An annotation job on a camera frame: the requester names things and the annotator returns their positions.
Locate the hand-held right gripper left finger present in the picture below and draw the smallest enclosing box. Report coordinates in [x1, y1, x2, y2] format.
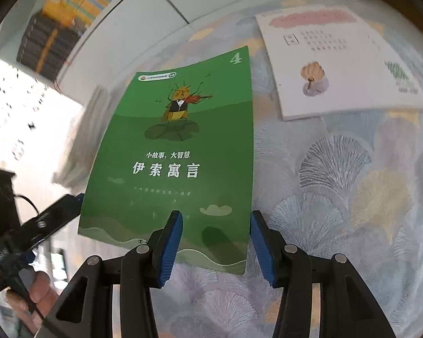
[42, 210, 183, 338]

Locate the row of black and yellow books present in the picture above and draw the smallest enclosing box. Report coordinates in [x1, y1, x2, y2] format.
[16, 0, 149, 80]

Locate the white bookshelf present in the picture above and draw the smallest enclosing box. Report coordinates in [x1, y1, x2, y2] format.
[0, 0, 240, 95]

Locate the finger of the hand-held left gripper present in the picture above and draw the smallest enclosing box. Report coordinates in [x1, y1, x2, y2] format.
[21, 193, 85, 246]

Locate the dark green book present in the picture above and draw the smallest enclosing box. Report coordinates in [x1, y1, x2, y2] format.
[78, 46, 254, 277]

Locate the person's left hand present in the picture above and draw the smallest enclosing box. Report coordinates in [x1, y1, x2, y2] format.
[6, 270, 59, 325]

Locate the black cable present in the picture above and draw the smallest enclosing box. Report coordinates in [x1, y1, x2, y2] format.
[12, 194, 39, 219]

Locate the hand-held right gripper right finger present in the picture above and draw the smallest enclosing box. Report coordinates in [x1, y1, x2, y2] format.
[250, 210, 395, 338]

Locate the stack of books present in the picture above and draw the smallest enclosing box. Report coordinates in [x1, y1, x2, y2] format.
[53, 84, 111, 189]

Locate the white book with pink cloud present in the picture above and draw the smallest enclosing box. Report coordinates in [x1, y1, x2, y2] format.
[255, 5, 423, 122]

